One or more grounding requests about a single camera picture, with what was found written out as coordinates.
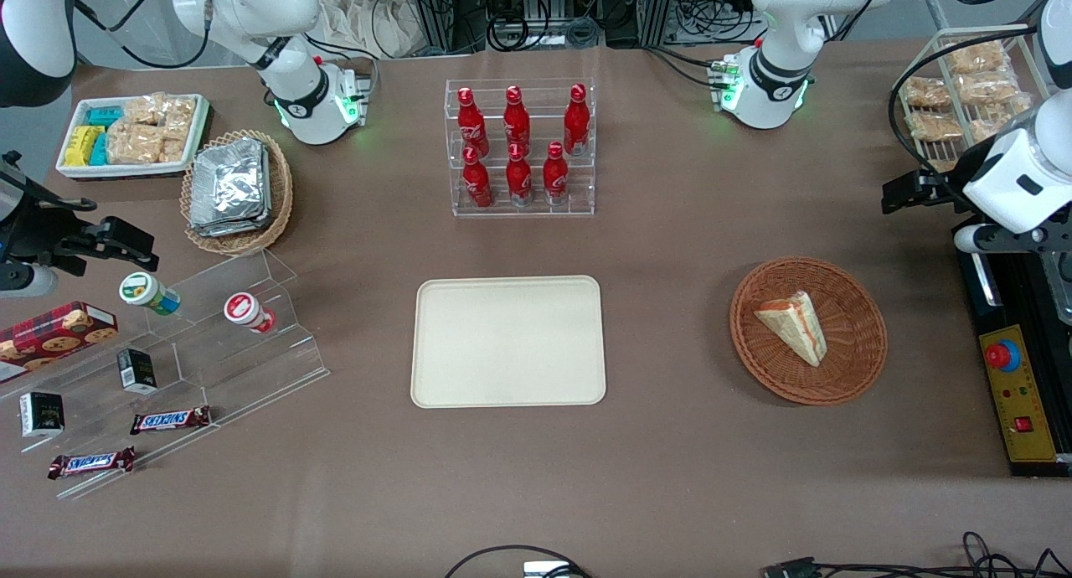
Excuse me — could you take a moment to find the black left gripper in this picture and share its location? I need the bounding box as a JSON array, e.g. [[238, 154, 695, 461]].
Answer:
[[881, 167, 977, 215]]

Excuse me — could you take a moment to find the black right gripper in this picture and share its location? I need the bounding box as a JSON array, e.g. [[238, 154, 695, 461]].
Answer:
[[0, 194, 160, 272]]

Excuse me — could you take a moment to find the triangular sandwich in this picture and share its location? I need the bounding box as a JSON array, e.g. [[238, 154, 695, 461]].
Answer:
[[754, 291, 828, 368]]

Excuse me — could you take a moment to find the white rectangular snack tray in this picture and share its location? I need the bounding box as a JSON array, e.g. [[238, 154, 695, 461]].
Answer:
[[56, 94, 212, 181]]

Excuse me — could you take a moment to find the oval tan wicker basket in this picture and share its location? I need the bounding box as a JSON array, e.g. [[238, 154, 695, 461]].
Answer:
[[180, 129, 294, 256]]

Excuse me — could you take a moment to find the round brown wicker basket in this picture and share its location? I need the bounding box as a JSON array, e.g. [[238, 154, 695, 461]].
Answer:
[[729, 256, 889, 406]]

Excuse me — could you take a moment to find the beige plastic serving tray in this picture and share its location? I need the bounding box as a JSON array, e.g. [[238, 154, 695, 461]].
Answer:
[[410, 275, 606, 409]]

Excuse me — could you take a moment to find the green lid yogurt cup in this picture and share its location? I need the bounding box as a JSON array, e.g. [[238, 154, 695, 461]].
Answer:
[[119, 271, 181, 316]]

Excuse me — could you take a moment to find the silver foil packet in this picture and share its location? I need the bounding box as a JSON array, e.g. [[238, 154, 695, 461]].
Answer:
[[191, 139, 267, 227], [189, 142, 274, 238]]

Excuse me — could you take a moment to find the yellow snack pack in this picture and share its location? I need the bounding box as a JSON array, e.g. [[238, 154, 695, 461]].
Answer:
[[64, 126, 106, 167]]

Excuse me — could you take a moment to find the red cookie box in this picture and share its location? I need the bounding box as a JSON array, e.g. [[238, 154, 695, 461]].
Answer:
[[0, 301, 119, 384]]

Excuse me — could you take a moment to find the red lid yogurt cup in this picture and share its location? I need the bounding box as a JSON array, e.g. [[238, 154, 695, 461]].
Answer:
[[224, 292, 277, 334]]

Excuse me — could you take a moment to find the clear acrylic step display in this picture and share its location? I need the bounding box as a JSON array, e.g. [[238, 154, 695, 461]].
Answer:
[[17, 247, 330, 502]]

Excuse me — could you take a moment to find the black appliance with yellow panel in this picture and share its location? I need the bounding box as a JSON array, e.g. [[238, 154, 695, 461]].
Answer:
[[952, 224, 1072, 478]]

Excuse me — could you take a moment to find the brown Snickers bar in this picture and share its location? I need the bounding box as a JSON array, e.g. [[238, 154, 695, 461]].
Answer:
[[130, 405, 212, 436], [48, 446, 137, 480]]

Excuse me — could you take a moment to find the small black white carton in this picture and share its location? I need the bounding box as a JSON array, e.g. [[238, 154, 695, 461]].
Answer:
[[19, 391, 65, 439]]

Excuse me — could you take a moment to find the beige cloth bag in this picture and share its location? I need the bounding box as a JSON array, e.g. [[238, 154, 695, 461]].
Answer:
[[317, 0, 421, 59]]

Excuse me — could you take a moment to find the red cola bottle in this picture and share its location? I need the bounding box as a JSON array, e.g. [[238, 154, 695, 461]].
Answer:
[[503, 85, 532, 152], [543, 141, 570, 205], [462, 147, 493, 209], [563, 84, 590, 157], [457, 87, 490, 157], [506, 142, 533, 207]]

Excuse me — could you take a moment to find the clear acrylic bottle rack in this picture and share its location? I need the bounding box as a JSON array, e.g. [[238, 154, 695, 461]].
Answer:
[[445, 78, 596, 219]]

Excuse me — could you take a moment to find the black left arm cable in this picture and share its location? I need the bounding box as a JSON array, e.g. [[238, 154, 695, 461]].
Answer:
[[887, 25, 1039, 212]]

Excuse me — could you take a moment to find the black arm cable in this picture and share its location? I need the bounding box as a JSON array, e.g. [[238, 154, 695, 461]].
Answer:
[[887, 25, 1039, 212], [74, 0, 212, 70]]

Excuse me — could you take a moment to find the white wire rack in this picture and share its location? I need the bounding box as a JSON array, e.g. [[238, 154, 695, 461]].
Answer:
[[893, 25, 1058, 175]]

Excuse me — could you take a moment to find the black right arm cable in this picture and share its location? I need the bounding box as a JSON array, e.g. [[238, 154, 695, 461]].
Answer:
[[74, 0, 212, 70]]

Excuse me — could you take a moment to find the silver aluminium frame post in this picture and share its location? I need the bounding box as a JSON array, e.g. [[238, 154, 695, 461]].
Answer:
[[638, 0, 678, 48], [409, 0, 458, 56]]

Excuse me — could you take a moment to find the black cable with connector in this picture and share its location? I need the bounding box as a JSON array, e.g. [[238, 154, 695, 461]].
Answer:
[[762, 531, 1072, 578]]

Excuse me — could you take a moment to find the black cable bundle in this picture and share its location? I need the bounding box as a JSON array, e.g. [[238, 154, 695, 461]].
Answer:
[[486, 4, 606, 53]]

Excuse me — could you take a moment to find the black looped cable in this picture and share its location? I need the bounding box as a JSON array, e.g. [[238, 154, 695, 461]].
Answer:
[[444, 544, 592, 578]]

